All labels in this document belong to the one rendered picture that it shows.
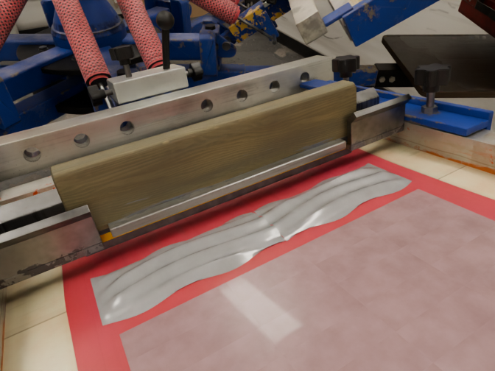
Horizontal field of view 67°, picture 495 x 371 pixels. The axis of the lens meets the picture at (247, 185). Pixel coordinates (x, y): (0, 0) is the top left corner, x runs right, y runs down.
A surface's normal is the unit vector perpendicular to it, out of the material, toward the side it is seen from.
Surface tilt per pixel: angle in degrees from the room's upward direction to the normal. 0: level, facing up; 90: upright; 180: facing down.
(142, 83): 74
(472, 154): 90
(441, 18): 90
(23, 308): 15
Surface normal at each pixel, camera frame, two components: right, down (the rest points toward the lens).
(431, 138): -0.87, 0.33
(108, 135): 0.48, 0.35
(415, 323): -0.14, -0.87
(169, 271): 0.18, -0.58
